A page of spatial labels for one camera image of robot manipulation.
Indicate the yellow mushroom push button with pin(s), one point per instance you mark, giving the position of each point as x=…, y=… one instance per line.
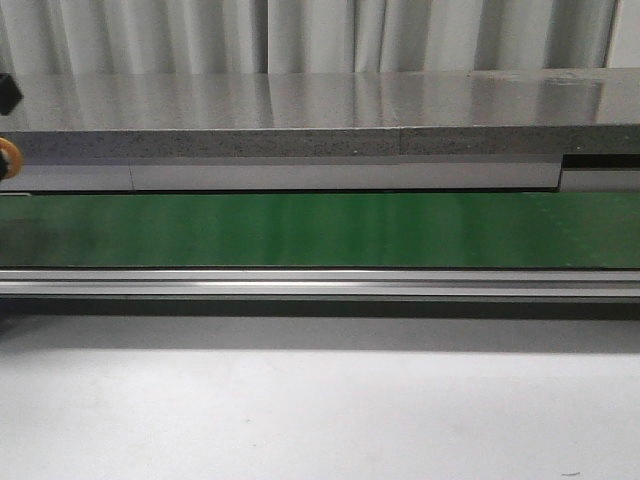
x=11, y=159

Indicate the white pleated curtain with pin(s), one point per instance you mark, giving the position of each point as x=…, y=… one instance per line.
x=277, y=37

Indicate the grey rear conveyor rail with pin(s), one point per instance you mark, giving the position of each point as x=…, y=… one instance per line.
x=528, y=172

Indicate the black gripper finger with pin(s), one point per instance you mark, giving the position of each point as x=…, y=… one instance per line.
x=10, y=94

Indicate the grey speckled rear worktop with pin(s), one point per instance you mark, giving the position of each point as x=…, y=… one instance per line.
x=566, y=111

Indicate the green conveyor belt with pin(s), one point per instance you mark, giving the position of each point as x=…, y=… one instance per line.
x=326, y=230

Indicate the aluminium front conveyor rail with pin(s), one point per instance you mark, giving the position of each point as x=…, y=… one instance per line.
x=248, y=282

